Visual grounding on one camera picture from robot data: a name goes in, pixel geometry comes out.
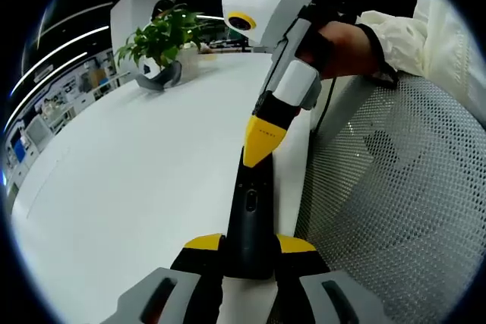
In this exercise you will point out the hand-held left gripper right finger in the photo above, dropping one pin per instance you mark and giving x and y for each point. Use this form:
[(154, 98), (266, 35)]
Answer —
[(303, 267)]

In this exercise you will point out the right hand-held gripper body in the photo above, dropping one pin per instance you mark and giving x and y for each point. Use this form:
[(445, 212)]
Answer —
[(273, 5)]

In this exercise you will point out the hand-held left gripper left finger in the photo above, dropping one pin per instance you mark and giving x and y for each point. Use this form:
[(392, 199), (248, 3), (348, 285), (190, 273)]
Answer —
[(190, 267)]

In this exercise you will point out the black remote control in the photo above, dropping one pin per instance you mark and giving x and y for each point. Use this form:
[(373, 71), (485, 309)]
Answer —
[(248, 233)]

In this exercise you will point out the person's right hand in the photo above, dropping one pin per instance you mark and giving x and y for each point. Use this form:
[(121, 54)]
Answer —
[(345, 51)]

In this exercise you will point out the clear plastic container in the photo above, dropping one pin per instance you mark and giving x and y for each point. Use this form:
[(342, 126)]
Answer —
[(188, 64)]

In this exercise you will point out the grey mesh chair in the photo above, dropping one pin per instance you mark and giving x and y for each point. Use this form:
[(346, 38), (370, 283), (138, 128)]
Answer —
[(398, 206)]

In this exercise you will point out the grey plant pot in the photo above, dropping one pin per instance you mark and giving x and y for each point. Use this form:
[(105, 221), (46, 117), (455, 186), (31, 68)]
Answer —
[(167, 77)]

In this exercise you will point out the green potted plant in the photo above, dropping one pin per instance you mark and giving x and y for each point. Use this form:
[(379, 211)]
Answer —
[(159, 41)]

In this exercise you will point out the white square pillar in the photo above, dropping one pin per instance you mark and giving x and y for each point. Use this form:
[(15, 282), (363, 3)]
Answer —
[(125, 20)]

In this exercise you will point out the white display cabinets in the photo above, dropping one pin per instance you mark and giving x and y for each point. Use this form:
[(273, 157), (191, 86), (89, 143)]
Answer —
[(68, 89)]

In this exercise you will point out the white kiosk machine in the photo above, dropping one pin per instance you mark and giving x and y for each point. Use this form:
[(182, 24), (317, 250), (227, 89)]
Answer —
[(36, 130)]

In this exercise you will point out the ceiling light strip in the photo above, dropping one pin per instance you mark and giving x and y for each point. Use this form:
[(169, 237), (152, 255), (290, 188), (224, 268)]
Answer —
[(57, 49), (49, 71)]

